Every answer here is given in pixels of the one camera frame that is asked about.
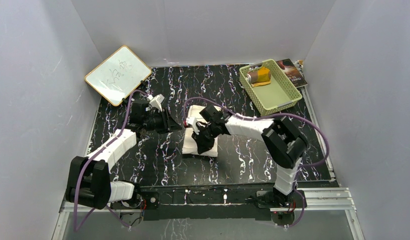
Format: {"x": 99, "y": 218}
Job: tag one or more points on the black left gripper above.
{"x": 168, "y": 123}

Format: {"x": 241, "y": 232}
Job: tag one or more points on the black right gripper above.
{"x": 203, "y": 144}

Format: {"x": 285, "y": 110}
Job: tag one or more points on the white cloth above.
{"x": 189, "y": 145}

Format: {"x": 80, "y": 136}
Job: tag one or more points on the yellow brown bear towel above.
{"x": 259, "y": 77}

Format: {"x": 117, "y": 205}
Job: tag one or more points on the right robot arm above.
{"x": 284, "y": 142}

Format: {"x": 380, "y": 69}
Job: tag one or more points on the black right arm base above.
{"x": 281, "y": 200}

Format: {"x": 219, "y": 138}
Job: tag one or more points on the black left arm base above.
{"x": 128, "y": 195}

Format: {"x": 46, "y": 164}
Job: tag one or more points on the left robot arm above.
{"x": 89, "y": 182}

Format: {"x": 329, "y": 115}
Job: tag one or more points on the green perforated plastic basket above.
{"x": 278, "y": 95}

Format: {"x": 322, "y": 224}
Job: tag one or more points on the dark book with red cover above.
{"x": 293, "y": 72}

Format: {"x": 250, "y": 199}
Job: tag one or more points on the white board with wooden frame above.
{"x": 118, "y": 75}

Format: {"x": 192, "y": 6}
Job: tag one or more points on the aluminium front rail frame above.
{"x": 245, "y": 201}

